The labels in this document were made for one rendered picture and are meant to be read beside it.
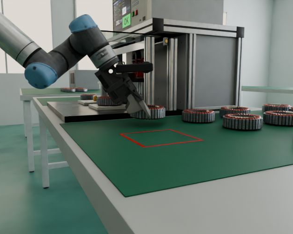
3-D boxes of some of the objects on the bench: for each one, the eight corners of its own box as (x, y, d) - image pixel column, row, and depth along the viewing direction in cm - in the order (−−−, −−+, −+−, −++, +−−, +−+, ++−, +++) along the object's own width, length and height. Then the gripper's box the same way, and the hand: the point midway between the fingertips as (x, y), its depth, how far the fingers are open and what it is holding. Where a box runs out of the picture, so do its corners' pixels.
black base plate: (64, 122, 91) (64, 116, 91) (46, 105, 149) (46, 101, 148) (183, 114, 111) (183, 109, 111) (127, 102, 168) (127, 99, 168)
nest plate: (97, 110, 108) (96, 107, 108) (88, 107, 122) (88, 104, 121) (132, 108, 114) (132, 105, 114) (120, 105, 128) (120, 102, 128)
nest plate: (83, 105, 130) (83, 102, 130) (77, 102, 143) (77, 100, 143) (114, 103, 136) (114, 101, 136) (105, 101, 150) (105, 99, 149)
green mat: (125, 198, 34) (125, 196, 34) (59, 124, 89) (59, 123, 89) (450, 133, 73) (450, 133, 73) (266, 110, 128) (266, 109, 128)
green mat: (42, 105, 150) (42, 105, 150) (36, 98, 204) (36, 98, 204) (186, 100, 189) (186, 99, 189) (148, 95, 244) (148, 94, 244)
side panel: (188, 115, 110) (189, 33, 105) (183, 114, 112) (185, 34, 108) (240, 112, 121) (243, 37, 117) (235, 111, 124) (239, 38, 120)
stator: (225, 123, 89) (225, 112, 88) (262, 126, 84) (263, 113, 83) (219, 129, 78) (219, 116, 78) (261, 132, 74) (262, 119, 73)
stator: (276, 126, 82) (277, 114, 81) (256, 121, 93) (256, 110, 92) (309, 126, 84) (310, 114, 83) (285, 120, 95) (286, 110, 94)
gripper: (96, 73, 92) (129, 121, 96) (91, 72, 74) (132, 132, 78) (117, 59, 92) (149, 107, 96) (117, 54, 74) (157, 115, 78)
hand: (149, 113), depth 87 cm, fingers closed on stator, 13 cm apart
